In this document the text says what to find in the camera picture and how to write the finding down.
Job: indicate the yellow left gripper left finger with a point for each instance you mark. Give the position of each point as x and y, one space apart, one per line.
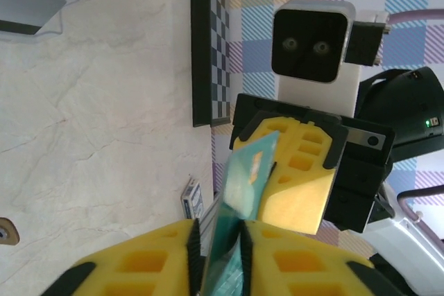
138 265

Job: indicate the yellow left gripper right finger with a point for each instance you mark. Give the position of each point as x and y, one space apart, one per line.
305 268

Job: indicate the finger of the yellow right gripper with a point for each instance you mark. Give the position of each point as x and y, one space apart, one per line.
253 133
301 185

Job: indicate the teal VIP card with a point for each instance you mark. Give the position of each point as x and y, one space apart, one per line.
239 178

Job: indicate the brown leather card holder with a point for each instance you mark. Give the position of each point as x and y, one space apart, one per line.
8 232

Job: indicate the grey VIP card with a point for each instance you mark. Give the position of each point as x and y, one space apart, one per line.
24 5

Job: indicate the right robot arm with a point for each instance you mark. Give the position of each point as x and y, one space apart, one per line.
409 109

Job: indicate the blue playing card box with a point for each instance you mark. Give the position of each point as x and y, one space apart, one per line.
194 200

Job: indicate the clear acrylic card organizer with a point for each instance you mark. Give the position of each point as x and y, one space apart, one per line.
66 11

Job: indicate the black grey chessboard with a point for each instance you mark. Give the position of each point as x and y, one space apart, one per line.
215 50

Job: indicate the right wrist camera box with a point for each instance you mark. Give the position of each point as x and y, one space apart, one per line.
305 43

